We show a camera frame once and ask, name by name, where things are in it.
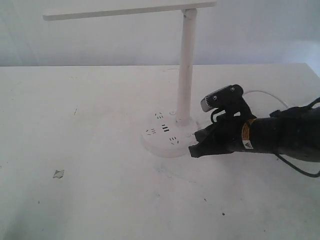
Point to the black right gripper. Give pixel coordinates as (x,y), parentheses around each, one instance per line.
(227,134)

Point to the white desk lamp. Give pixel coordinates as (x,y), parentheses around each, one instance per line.
(166,133)

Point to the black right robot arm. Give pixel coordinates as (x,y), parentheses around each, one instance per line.
(294,132)

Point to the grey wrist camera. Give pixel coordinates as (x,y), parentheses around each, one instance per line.
(221,97)

